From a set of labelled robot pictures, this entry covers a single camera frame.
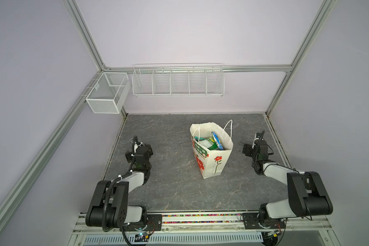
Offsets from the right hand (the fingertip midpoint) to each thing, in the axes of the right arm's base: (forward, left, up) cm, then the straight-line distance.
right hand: (254, 146), depth 93 cm
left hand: (-3, +70, +4) cm, 70 cm away
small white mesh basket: (+31, +94, +18) cm, 100 cm away
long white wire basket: (+36, +47, +24) cm, 64 cm away
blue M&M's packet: (-6, +25, +14) cm, 29 cm away
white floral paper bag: (-15, +32, +13) cm, 37 cm away
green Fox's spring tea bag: (-6, +29, +12) cm, 32 cm away
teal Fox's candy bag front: (+1, +35, +7) cm, 36 cm away
